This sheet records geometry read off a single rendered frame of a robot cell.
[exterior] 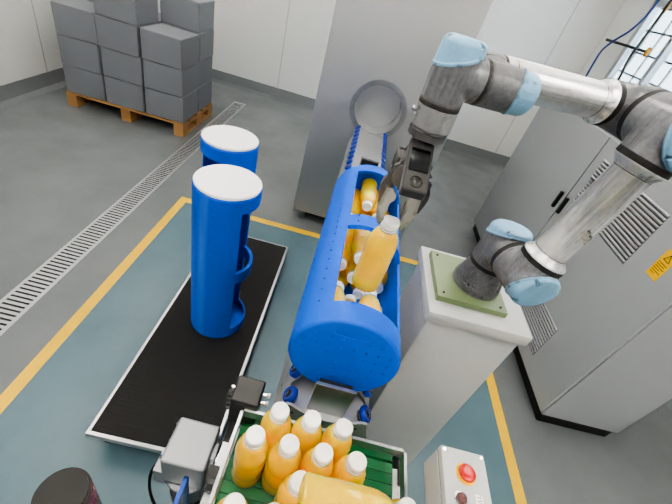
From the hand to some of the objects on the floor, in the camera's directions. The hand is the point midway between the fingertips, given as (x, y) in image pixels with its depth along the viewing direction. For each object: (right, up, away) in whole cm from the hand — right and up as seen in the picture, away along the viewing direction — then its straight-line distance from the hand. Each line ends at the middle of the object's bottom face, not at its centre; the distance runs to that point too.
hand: (390, 222), depth 78 cm
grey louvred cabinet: (+143, -51, +233) cm, 278 cm away
